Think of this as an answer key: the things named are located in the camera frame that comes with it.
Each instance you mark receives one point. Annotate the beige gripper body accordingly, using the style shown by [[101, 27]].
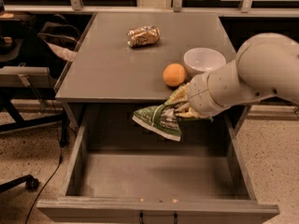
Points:
[[198, 94]]

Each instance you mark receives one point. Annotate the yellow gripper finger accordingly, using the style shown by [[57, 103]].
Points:
[[187, 113], [181, 94]]

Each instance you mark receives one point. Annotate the green jalapeno chip bag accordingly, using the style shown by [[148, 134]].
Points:
[[161, 119]]

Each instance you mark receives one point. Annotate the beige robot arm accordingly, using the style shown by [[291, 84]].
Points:
[[265, 66]]

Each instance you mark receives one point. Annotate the grey cabinet with top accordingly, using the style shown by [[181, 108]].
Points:
[[107, 70]]

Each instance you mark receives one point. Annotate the grey open top drawer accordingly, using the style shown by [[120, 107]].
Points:
[[117, 169]]

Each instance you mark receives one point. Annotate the dark bag with cloth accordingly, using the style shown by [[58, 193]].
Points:
[[61, 37]]

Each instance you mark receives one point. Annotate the orange fruit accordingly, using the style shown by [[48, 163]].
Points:
[[174, 75]]

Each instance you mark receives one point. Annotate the white bowl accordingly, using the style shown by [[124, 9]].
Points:
[[201, 60]]

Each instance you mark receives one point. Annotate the black office chair base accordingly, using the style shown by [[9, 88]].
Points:
[[31, 183]]

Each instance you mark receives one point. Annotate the side desk with frame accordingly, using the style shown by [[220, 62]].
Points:
[[28, 70]]

